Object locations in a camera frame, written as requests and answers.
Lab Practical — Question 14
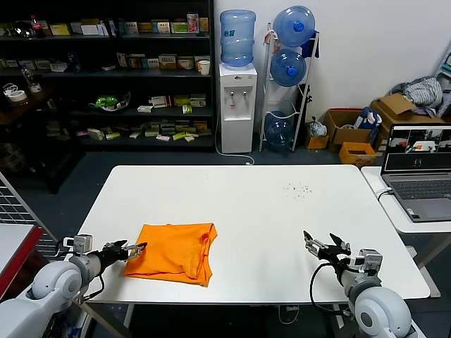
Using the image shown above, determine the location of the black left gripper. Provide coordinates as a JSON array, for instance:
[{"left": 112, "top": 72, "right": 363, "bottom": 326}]
[{"left": 94, "top": 239, "right": 148, "bottom": 267}]

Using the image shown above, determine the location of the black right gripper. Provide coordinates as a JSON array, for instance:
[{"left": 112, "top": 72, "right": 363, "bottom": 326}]
[{"left": 303, "top": 230, "right": 353, "bottom": 270}]

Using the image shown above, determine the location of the orange t-shirt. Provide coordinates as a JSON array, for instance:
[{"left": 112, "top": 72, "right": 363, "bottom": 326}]
[{"left": 123, "top": 221, "right": 218, "bottom": 287}]

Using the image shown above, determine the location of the grey clothes pile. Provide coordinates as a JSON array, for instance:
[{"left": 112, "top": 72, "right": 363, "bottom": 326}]
[{"left": 390, "top": 75, "right": 444, "bottom": 117}]

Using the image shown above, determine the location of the large white table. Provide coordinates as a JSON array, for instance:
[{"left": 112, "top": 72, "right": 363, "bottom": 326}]
[{"left": 49, "top": 164, "right": 431, "bottom": 330}]

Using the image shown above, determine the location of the small white side table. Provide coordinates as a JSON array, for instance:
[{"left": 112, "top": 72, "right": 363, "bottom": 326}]
[{"left": 361, "top": 165, "right": 451, "bottom": 299}]

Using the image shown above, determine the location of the yellow cardboard box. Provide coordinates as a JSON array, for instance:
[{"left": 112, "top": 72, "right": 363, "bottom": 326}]
[{"left": 339, "top": 142, "right": 378, "bottom": 167}]

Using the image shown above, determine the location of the small orange cardboard box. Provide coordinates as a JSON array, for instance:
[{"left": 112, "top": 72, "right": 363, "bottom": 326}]
[{"left": 305, "top": 133, "right": 330, "bottom": 151}]

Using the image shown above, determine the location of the grey open laptop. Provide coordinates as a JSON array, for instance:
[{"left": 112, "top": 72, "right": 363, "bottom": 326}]
[{"left": 381, "top": 125, "right": 451, "bottom": 223}]

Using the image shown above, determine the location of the open red-rimmed cardboard box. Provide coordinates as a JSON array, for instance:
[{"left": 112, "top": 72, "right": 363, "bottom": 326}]
[{"left": 323, "top": 108, "right": 374, "bottom": 154}]

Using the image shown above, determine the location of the red-edged white table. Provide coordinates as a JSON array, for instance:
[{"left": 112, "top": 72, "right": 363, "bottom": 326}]
[{"left": 0, "top": 223, "right": 61, "bottom": 303}]

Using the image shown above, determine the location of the crumpled plastic bag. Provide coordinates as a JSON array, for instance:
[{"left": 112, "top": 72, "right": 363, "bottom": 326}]
[{"left": 308, "top": 118, "right": 328, "bottom": 138}]

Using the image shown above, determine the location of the blue and white bag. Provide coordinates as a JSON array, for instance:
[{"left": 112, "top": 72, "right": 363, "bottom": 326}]
[{"left": 354, "top": 106, "right": 383, "bottom": 142}]

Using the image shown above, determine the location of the white water dispenser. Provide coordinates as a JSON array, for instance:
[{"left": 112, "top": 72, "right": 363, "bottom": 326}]
[{"left": 218, "top": 62, "right": 258, "bottom": 155}]

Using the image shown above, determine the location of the bowl with green items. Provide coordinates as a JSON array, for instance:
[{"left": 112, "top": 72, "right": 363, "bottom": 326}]
[{"left": 88, "top": 89, "right": 132, "bottom": 113}]

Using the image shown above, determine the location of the large flapped cardboard box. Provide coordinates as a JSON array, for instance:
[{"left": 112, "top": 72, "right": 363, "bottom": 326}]
[{"left": 369, "top": 92, "right": 447, "bottom": 152}]

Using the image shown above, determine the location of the dark brown desk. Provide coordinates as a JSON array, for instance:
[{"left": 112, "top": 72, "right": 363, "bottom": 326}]
[{"left": 0, "top": 86, "right": 87, "bottom": 195}]

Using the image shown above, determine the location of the black shelving unit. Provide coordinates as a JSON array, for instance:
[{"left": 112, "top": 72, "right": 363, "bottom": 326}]
[{"left": 0, "top": 0, "right": 216, "bottom": 154}]

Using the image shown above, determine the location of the white metal bottle rack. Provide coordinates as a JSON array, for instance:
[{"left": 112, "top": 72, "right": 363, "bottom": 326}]
[{"left": 259, "top": 23, "right": 321, "bottom": 153}]

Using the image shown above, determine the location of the dark blue bottle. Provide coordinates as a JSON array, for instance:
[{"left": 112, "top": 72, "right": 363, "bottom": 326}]
[{"left": 66, "top": 52, "right": 82, "bottom": 73}]

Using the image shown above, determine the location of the clear bottle pink label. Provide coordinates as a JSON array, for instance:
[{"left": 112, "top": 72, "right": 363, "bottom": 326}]
[{"left": 21, "top": 65, "right": 44, "bottom": 94}]

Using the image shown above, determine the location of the dark blue cloth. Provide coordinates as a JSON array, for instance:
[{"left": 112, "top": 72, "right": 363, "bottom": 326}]
[{"left": 301, "top": 30, "right": 321, "bottom": 59}]

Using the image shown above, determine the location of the beige cloth strip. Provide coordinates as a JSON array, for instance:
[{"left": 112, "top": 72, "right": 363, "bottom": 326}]
[{"left": 263, "top": 30, "right": 281, "bottom": 53}]

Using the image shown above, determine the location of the large plain white box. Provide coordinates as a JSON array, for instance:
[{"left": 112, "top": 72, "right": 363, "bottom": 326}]
[{"left": 81, "top": 23, "right": 106, "bottom": 37}]

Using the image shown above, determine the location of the upright blue water bottle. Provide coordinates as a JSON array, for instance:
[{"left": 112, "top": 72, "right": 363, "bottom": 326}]
[{"left": 220, "top": 9, "right": 257, "bottom": 69}]

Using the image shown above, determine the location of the cola bottle red label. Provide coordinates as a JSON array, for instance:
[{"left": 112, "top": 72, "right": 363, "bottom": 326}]
[{"left": 30, "top": 14, "right": 47, "bottom": 39}]

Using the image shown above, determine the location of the shiny glass bowl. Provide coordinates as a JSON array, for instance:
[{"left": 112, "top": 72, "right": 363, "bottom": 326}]
[{"left": 13, "top": 20, "right": 36, "bottom": 37}]

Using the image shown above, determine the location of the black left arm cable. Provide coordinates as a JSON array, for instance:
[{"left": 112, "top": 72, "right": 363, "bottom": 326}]
[{"left": 75, "top": 273, "right": 106, "bottom": 304}]

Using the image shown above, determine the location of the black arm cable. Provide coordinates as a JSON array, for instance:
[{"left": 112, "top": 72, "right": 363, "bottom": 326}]
[
  {"left": 309, "top": 262, "right": 353, "bottom": 314},
  {"left": 75, "top": 273, "right": 106, "bottom": 304}
]

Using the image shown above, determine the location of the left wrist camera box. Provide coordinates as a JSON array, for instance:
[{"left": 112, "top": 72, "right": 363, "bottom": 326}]
[{"left": 63, "top": 234, "right": 94, "bottom": 254}]

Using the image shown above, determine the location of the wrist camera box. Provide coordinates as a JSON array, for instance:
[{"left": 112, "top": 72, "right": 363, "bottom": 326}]
[
  {"left": 348, "top": 249, "right": 384, "bottom": 277},
  {"left": 63, "top": 234, "right": 94, "bottom": 254}
]

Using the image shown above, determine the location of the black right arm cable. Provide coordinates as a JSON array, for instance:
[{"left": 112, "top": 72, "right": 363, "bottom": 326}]
[{"left": 309, "top": 262, "right": 353, "bottom": 314}]

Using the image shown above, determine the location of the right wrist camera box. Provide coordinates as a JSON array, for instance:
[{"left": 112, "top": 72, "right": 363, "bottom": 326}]
[{"left": 348, "top": 249, "right": 384, "bottom": 277}]

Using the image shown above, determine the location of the white cable with plug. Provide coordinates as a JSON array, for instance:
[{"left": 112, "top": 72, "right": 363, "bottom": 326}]
[{"left": 279, "top": 304, "right": 300, "bottom": 325}]

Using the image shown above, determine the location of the white dispenser power cord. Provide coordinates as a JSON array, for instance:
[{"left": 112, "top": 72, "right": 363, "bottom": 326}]
[{"left": 214, "top": 112, "right": 256, "bottom": 166}]

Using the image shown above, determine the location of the white wire grid panel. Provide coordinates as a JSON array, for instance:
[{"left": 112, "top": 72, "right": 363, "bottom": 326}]
[{"left": 0, "top": 170, "right": 66, "bottom": 260}]

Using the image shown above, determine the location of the pale grey metal frame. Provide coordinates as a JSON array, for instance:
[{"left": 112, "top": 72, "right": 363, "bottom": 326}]
[{"left": 435, "top": 45, "right": 451, "bottom": 92}]

